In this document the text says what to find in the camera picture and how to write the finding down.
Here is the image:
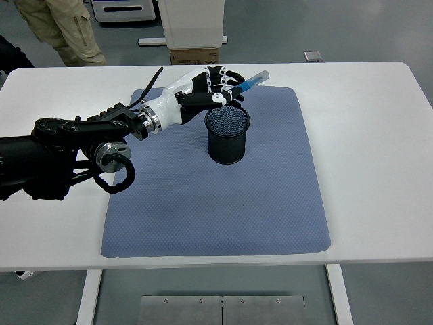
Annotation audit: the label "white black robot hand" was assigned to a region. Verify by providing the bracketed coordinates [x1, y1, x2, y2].
[148, 66, 246, 131]

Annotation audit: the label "blue marker pen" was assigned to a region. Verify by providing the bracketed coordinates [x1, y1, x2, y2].
[229, 70, 270, 94]

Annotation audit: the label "black mesh pen holder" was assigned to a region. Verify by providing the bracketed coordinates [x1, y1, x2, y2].
[204, 104, 251, 166]

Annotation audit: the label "brown cardboard box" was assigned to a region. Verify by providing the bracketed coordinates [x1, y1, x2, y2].
[169, 47, 220, 65]

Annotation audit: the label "white base bar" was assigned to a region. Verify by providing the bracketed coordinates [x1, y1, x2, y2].
[137, 35, 228, 47]

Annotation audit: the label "white cabinet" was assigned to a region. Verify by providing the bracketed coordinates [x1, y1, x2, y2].
[158, 0, 226, 49]

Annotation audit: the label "white appliance with dark slot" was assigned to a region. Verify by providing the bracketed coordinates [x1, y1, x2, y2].
[91, 0, 160, 23]

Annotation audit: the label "blue-grey textured mat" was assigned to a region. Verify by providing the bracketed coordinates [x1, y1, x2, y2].
[100, 85, 332, 259]

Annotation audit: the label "person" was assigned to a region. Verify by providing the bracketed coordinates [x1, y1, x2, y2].
[13, 0, 107, 67]

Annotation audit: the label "dark bulky object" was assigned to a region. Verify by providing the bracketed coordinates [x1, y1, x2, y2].
[0, 35, 35, 69]

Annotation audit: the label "grey metal plate with screws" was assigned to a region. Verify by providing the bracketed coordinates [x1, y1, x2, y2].
[138, 295, 223, 325]
[221, 295, 305, 325]

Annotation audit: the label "white table leg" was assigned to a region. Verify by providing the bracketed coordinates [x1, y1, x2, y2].
[74, 269, 103, 325]
[325, 263, 355, 325]

